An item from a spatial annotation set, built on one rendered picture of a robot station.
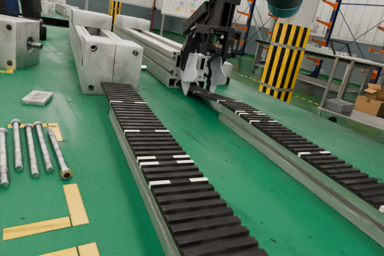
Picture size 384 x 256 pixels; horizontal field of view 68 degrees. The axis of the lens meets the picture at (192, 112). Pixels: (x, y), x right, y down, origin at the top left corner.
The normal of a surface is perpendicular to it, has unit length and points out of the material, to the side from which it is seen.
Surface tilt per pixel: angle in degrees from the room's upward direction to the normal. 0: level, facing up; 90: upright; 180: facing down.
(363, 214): 90
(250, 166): 0
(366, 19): 90
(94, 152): 0
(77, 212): 0
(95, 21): 90
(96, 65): 90
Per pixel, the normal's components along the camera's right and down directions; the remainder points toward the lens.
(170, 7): -0.63, 0.13
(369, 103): -0.82, 0.00
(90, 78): 0.40, 0.35
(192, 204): 0.18, -0.94
